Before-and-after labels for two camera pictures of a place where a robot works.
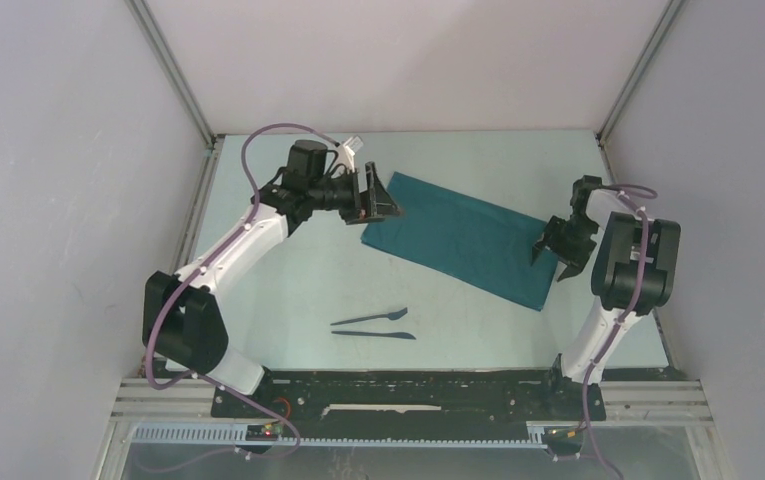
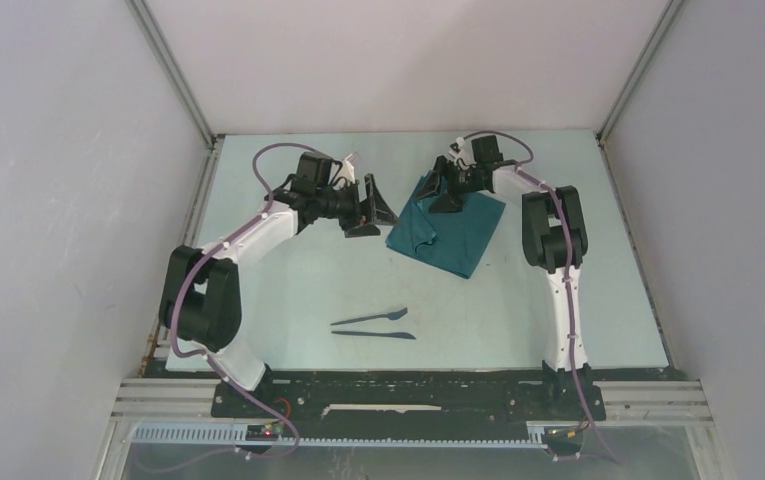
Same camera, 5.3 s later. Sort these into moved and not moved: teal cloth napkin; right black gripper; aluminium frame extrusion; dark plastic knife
Moved: right black gripper; teal cloth napkin
Not moved: dark plastic knife; aluminium frame extrusion
